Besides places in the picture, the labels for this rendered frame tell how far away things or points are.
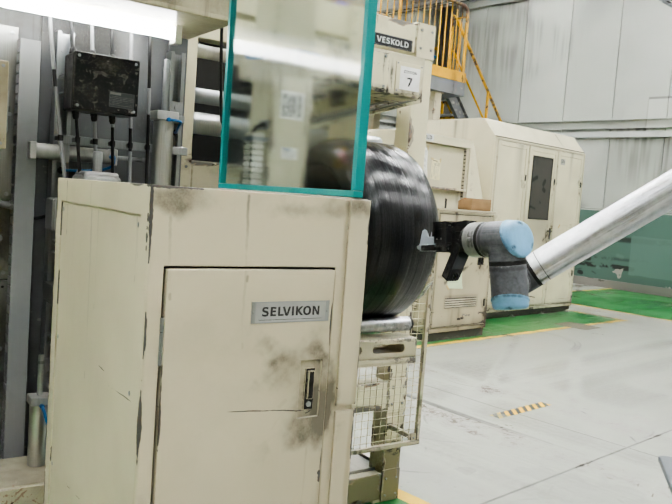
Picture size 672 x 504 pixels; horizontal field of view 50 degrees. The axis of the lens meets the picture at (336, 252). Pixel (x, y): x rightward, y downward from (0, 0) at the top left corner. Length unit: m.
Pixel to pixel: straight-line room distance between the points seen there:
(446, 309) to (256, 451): 5.82
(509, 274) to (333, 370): 0.65
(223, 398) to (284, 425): 0.13
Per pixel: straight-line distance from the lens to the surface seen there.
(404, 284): 2.09
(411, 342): 2.23
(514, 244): 1.77
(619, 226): 1.92
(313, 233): 1.22
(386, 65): 2.57
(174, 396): 1.15
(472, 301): 7.29
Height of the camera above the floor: 1.27
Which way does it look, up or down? 4 degrees down
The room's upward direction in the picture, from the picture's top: 4 degrees clockwise
